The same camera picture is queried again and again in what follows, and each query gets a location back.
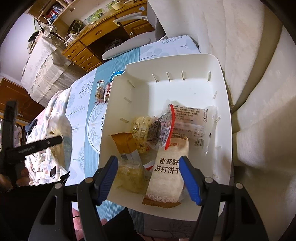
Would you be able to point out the clear wrapped yellow pastry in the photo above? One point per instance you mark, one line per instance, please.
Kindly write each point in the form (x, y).
(132, 176)

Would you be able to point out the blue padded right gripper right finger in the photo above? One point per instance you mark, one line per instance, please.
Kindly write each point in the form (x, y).
(193, 179)

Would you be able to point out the orange wrapped rice cracker snack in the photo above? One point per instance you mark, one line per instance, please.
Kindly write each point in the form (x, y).
(136, 139)

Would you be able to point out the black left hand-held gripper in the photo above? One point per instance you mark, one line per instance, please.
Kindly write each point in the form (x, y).
(12, 159)

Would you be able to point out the small nut bar packet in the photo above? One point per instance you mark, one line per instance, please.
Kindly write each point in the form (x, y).
(100, 90)

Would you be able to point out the white plastic storage bin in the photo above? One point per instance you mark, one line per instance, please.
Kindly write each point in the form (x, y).
(192, 80)

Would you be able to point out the floral blanket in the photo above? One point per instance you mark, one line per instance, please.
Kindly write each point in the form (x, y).
(54, 129)

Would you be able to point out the blue red snack packet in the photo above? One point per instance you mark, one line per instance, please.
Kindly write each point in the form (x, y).
(109, 85)

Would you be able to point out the white sofa cushions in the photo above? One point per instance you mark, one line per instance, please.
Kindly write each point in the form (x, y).
(257, 55)

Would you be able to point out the white lace covered cabinet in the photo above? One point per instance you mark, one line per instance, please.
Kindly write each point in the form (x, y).
(47, 71)

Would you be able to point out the beige soda cracker packet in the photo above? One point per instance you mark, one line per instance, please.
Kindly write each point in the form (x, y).
(166, 183)

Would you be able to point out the grey white office chair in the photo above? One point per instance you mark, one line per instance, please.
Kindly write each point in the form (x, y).
(141, 39)

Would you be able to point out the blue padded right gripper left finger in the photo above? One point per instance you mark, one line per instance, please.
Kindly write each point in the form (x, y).
(103, 180)

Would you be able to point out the wooden wall bookshelf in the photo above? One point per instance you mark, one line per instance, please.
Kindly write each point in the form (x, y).
(70, 11)

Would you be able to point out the clear white printed snack bag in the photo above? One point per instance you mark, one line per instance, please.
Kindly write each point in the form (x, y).
(196, 124)

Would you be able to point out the dark jerky clear packet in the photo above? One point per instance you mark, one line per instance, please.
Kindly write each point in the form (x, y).
(161, 129)

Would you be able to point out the wooden desk with drawers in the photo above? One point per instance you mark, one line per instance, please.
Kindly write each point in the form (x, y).
(96, 38)

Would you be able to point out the red white snack packet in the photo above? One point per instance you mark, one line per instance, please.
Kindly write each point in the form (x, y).
(149, 166)

